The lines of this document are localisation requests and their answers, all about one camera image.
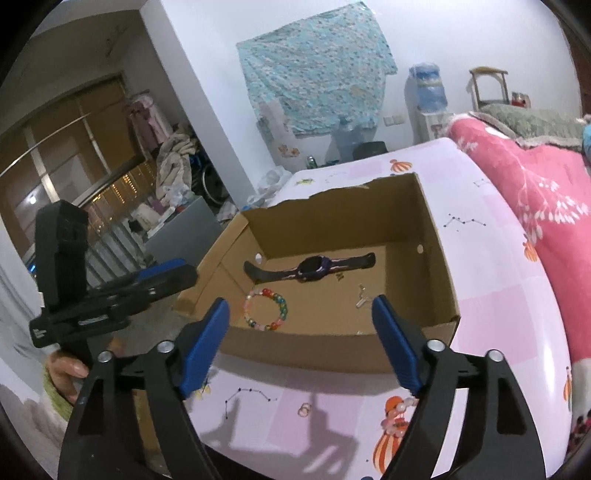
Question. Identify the large brown cardboard box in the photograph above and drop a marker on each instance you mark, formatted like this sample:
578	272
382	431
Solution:
300	344

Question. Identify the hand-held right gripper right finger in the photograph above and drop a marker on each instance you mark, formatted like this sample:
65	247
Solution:
397	341

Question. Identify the person's left hand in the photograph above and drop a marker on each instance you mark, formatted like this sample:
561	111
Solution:
64	369

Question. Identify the pink hanging clothes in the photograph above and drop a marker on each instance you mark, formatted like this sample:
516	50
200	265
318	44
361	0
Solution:
147	120

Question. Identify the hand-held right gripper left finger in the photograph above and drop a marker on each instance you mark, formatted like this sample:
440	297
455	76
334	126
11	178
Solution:
203	346

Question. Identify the blue patterned wall cloth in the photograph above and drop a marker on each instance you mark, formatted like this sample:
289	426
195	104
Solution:
318	69

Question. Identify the beige blanket pile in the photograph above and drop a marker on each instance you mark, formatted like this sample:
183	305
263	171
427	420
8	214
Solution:
178	157

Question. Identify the black round stool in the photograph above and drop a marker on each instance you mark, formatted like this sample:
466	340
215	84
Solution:
369	150

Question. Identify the grey pillow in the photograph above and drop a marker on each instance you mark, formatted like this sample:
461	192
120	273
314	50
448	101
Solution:
531	122

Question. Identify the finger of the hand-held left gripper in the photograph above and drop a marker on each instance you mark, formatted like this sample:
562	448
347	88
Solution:
159	269
175	279

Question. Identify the metal balcony railing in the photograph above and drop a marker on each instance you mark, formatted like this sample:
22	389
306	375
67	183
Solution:
111	249

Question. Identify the black spoked wheel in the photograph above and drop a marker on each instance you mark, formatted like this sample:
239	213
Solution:
207	180

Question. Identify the black purple smartwatch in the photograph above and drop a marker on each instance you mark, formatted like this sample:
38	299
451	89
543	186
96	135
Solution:
311	267

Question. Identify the white wall socket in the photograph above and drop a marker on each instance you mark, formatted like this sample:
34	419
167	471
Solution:
391	121

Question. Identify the sliding glass door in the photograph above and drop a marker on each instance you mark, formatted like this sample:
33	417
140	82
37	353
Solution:
55	152

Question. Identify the pink floral blanket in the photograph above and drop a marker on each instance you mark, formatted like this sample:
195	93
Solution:
531	207

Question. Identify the wooden chair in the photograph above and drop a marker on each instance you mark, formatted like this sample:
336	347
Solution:
487	70

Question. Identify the white water dispenser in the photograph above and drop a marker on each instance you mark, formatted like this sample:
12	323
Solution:
431	127

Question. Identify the grey cabinet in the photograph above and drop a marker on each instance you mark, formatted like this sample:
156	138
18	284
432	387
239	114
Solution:
189	230

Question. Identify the blue water dispenser bottle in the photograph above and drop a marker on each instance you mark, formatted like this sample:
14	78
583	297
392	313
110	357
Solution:
427	87

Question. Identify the white plastic bag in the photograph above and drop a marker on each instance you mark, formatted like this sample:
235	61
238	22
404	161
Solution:
274	182

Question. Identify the blue plush toy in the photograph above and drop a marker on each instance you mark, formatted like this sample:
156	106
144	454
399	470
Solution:
587	138

